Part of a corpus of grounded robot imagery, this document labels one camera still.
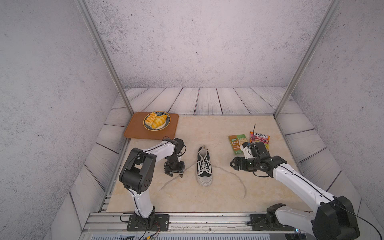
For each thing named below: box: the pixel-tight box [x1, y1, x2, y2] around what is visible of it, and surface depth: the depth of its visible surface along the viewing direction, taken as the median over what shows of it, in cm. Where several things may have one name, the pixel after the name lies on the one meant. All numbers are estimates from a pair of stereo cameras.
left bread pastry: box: [145, 112, 157, 127], surface depth 115 cm
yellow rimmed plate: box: [143, 111, 171, 132], surface depth 114 cm
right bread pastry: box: [151, 114, 167, 130], surface depth 113 cm
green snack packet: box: [228, 134, 248, 155], surface depth 107 cm
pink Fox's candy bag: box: [249, 131, 270, 150], surface depth 106 cm
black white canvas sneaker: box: [196, 145, 213, 187], surface depth 89 cm
